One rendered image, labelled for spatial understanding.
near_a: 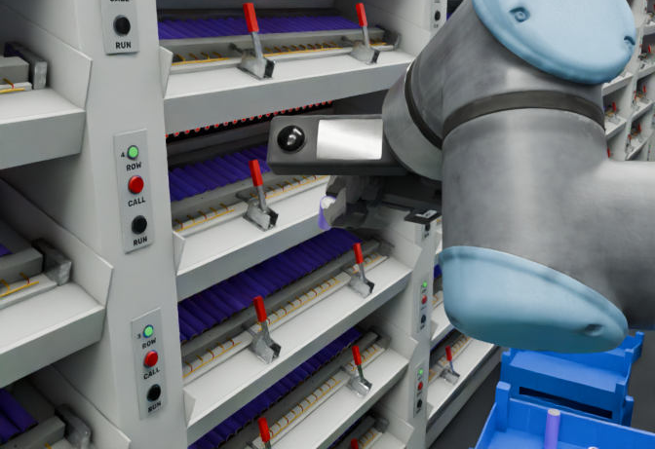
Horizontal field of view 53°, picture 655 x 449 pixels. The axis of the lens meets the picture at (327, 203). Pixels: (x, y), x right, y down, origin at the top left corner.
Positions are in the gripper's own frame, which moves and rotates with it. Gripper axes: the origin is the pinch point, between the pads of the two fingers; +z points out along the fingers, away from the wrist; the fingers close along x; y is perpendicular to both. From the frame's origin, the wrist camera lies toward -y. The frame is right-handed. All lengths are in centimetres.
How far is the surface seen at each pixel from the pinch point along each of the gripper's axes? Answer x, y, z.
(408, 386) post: -9, 40, 68
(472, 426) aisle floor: -13, 73, 99
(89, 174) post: -1.2, -23.3, 2.2
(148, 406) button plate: -21.0, -12.9, 18.7
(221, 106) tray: 12.7, -11.6, 8.9
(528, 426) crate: -17, 45, 33
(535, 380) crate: -1, 86, 91
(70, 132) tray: 1.3, -25.5, -0.8
